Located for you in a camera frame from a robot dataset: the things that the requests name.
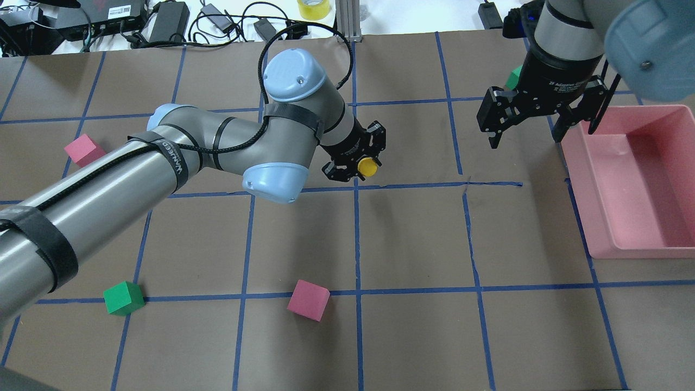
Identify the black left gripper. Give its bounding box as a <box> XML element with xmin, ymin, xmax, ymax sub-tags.
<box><xmin>320</xmin><ymin>121</ymin><xmax>387</xmax><ymax>181</ymax></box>

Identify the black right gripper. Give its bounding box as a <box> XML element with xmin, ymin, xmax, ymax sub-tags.
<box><xmin>477</xmin><ymin>52</ymin><xmax>611</xmax><ymax>149</ymax></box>

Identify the yellow push button switch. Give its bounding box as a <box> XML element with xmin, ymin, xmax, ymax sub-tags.
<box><xmin>357</xmin><ymin>157</ymin><xmax>380</xmax><ymax>178</ymax></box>

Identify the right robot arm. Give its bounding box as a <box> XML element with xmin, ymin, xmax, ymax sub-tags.
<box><xmin>476</xmin><ymin>1</ymin><xmax>694</xmax><ymax>149</ymax></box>

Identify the green cube near bin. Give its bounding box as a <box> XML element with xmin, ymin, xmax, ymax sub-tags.
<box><xmin>504</xmin><ymin>65</ymin><xmax>523</xmax><ymax>91</ymax></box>

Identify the small black power brick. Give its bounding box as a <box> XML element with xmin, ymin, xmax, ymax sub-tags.
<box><xmin>477</xmin><ymin>1</ymin><xmax>503</xmax><ymax>30</ymax></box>

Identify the pink plastic bin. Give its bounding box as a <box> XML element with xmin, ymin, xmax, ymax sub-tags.
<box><xmin>561</xmin><ymin>104</ymin><xmax>694</xmax><ymax>259</ymax></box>

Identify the pink cube near centre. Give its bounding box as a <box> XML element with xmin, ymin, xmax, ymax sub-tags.
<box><xmin>286</xmin><ymin>280</ymin><xmax>331</xmax><ymax>322</ymax></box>

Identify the pink cube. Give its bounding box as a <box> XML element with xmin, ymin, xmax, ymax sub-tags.
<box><xmin>63</xmin><ymin>134</ymin><xmax>106</xmax><ymax>168</ymax></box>
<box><xmin>286</xmin><ymin>280</ymin><xmax>331</xmax><ymax>322</ymax></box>

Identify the yellow tape roll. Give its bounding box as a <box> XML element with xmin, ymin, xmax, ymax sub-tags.
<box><xmin>297</xmin><ymin>0</ymin><xmax>331</xmax><ymax>21</ymax></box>

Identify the black power adapter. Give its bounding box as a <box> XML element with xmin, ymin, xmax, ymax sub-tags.
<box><xmin>148</xmin><ymin>1</ymin><xmax>189</xmax><ymax>43</ymax></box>

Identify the pink cube far side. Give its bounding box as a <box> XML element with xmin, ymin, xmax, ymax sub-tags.
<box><xmin>63</xmin><ymin>134</ymin><xmax>106</xmax><ymax>168</ymax></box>

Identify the green cube near base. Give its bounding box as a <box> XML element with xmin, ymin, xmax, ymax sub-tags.
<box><xmin>103</xmin><ymin>281</ymin><xmax>146</xmax><ymax>316</ymax></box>

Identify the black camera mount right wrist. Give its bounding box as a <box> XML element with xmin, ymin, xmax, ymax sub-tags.
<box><xmin>502</xmin><ymin>1</ymin><xmax>545</xmax><ymax>39</ymax></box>

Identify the aluminium frame post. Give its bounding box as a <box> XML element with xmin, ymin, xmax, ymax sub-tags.
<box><xmin>335</xmin><ymin>0</ymin><xmax>362</xmax><ymax>42</ymax></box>

